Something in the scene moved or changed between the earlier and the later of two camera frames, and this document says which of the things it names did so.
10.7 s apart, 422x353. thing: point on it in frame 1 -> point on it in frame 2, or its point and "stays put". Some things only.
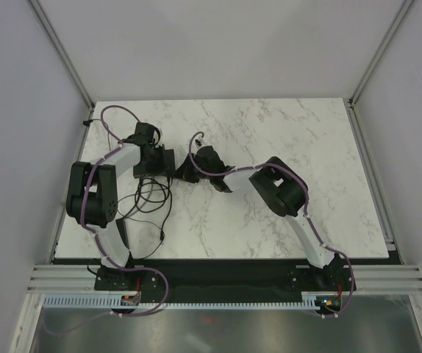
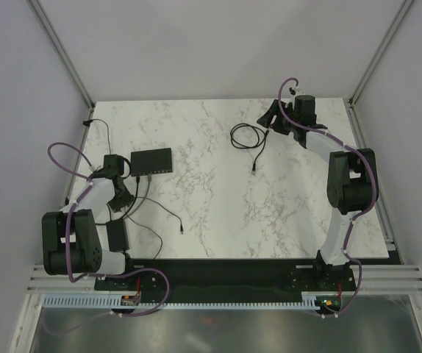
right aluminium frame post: [379, 51] stays put
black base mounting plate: [225, 278] stays put
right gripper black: [184, 171] -> [265, 120]
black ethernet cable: [162, 236] -> [262, 133]
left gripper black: [160, 151] -> [127, 199]
